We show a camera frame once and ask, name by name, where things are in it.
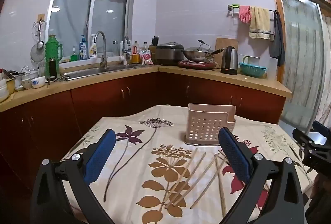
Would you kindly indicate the wooden chopstick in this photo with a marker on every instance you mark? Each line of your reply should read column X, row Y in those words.
column 190, row 178
column 223, row 156
column 181, row 178
column 204, row 181
column 221, row 193

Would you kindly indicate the blue patterned white bowl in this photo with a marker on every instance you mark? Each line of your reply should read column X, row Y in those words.
column 38, row 82

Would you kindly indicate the blue dish soap bottle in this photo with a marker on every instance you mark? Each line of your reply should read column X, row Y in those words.
column 82, row 49

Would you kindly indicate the teal plastic colander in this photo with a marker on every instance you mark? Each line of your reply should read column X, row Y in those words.
column 252, row 70

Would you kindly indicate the glass wok lid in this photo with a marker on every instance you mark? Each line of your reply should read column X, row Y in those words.
column 197, row 49

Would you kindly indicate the white patterned curtain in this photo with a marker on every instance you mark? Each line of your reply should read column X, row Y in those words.
column 326, row 71

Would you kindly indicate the pink rubber glove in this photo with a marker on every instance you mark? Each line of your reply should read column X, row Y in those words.
column 244, row 14

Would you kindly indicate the red induction cooker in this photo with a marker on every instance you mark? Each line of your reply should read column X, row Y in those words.
column 196, row 64

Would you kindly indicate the green soap dispenser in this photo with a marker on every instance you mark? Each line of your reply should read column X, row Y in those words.
column 74, row 56

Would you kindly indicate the steel electric kettle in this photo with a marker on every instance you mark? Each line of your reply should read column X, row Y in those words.
column 229, row 61

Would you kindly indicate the white spray bottle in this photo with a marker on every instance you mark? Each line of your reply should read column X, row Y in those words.
column 93, row 48

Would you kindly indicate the stack of white dishes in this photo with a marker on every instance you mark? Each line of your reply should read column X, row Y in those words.
column 4, row 91

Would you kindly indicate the steel kitchen faucet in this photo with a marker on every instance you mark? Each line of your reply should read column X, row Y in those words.
column 104, row 56

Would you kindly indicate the pink snack bag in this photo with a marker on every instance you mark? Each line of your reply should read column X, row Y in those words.
column 146, row 58

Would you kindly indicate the yellow cooking oil bottle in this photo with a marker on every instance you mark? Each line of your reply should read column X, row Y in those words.
column 135, row 56

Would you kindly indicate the white cup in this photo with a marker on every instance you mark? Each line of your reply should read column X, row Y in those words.
column 26, row 83

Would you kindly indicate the beige perforated utensil holder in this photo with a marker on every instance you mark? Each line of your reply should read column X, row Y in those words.
column 204, row 125

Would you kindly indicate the white plastic container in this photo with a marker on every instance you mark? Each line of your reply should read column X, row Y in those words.
column 272, row 69

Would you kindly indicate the black flask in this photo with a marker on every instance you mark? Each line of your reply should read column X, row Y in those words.
column 53, row 70

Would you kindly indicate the yellow towel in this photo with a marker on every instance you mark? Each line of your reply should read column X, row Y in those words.
column 260, row 22

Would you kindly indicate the steel towel rail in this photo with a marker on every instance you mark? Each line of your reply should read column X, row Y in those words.
column 234, row 8

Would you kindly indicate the steel ladle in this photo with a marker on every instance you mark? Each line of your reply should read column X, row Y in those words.
column 40, row 44

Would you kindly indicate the grey rice cooker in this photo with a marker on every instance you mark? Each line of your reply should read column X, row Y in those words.
column 169, row 54

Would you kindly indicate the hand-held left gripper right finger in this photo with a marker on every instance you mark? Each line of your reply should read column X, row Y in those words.
column 234, row 154

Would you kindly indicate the wooden cutting board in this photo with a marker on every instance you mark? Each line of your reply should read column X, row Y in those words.
column 222, row 43

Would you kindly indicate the floral cream tablecloth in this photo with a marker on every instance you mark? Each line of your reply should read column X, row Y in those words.
column 144, row 136

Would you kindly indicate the dark brown wooden chair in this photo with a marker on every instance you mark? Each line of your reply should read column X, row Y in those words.
column 322, row 200

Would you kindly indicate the green thermos flask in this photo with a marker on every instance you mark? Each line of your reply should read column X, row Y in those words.
column 53, row 48

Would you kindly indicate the grey cloth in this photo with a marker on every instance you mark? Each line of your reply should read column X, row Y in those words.
column 278, row 43

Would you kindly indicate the wooden knife block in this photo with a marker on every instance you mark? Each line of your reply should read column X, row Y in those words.
column 154, row 51

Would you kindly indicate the wooden frame glass door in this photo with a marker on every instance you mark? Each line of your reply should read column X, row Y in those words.
column 300, row 58

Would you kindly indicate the steel kitchen sink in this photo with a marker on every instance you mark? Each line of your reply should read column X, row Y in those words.
column 85, row 73

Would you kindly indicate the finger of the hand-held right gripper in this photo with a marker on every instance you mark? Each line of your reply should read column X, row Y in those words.
column 323, row 129
column 302, row 137

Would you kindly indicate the beige kitchen countertop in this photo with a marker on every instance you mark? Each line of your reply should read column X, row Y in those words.
column 206, row 75

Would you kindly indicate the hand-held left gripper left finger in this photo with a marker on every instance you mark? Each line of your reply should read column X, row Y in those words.
column 102, row 154

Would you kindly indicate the steel wok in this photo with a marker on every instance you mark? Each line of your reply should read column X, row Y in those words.
column 197, row 57

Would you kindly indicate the round mesh strainer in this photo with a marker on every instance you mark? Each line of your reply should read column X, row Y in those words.
column 36, row 54

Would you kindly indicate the aluminium frame window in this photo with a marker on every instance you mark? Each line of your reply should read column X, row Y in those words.
column 72, row 20

